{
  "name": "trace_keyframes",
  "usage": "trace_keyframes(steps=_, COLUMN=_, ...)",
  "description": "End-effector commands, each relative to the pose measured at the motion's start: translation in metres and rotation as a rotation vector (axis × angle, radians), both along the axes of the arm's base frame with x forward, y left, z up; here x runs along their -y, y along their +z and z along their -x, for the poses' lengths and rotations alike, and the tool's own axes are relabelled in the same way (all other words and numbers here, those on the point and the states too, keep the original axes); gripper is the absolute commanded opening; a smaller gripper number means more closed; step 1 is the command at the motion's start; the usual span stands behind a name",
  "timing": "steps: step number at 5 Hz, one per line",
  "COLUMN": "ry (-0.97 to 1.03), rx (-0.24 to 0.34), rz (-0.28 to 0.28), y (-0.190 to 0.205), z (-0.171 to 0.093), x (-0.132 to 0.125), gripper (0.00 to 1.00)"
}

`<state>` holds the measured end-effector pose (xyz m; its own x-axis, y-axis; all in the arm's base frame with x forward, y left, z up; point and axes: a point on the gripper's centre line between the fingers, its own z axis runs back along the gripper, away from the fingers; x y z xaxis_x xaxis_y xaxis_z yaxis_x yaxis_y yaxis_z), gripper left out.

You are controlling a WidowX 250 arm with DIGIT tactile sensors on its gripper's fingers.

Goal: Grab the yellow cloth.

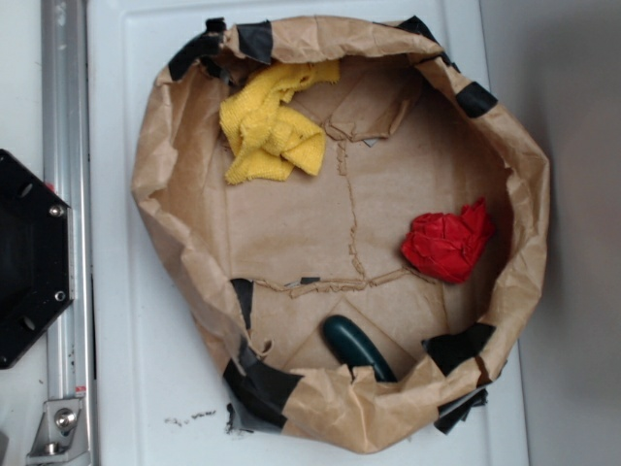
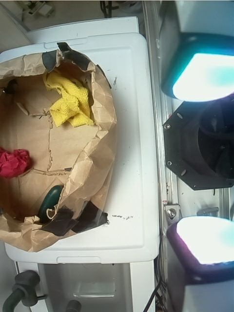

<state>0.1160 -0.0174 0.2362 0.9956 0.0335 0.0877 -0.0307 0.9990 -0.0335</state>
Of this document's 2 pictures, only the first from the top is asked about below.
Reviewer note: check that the yellow microfiber cloth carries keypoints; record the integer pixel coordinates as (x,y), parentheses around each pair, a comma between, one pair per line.
(267,137)

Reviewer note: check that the dark green plastic object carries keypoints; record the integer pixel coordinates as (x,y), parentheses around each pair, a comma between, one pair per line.
(354,348)

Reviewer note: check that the crumpled red paper ball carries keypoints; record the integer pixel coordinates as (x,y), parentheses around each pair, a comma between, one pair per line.
(448,246)

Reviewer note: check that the brown paper bag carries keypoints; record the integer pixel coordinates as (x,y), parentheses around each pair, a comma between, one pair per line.
(263,263)

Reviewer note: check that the white plastic tray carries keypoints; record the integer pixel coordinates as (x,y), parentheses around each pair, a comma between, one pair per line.
(161,400)

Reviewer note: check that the aluminium extrusion rail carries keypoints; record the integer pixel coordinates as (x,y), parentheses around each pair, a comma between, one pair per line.
(70,339)

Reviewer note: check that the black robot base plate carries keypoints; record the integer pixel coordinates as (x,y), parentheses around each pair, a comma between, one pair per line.
(35,263)

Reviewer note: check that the metal corner bracket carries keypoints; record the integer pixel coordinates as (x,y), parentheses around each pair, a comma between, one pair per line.
(62,434)

